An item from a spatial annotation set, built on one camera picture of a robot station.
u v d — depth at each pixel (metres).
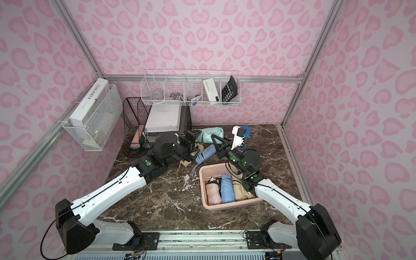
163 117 0.93
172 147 0.53
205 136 0.68
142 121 1.20
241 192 0.80
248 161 0.54
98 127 0.84
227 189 0.81
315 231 0.40
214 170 0.87
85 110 0.68
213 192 0.82
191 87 0.98
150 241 0.73
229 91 0.92
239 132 0.60
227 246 0.72
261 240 0.71
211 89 0.92
